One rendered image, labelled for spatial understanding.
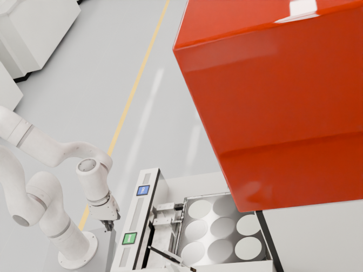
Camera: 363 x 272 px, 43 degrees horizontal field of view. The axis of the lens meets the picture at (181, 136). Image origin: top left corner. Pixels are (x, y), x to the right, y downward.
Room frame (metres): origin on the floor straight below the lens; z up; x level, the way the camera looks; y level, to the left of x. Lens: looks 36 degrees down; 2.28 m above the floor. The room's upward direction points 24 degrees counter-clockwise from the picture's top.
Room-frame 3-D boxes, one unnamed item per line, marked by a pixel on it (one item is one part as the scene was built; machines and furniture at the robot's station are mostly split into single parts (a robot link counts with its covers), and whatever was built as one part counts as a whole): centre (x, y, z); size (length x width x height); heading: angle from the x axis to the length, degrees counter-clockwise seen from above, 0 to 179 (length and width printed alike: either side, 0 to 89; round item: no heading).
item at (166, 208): (1.46, 0.19, 0.89); 0.08 x 0.03 x 0.03; 66
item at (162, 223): (1.39, 0.22, 0.89); 0.08 x 0.03 x 0.03; 66
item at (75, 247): (1.47, 0.63, 0.96); 0.19 x 0.19 x 0.18
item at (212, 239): (1.23, 0.00, 0.90); 0.34 x 0.34 x 0.01; 66
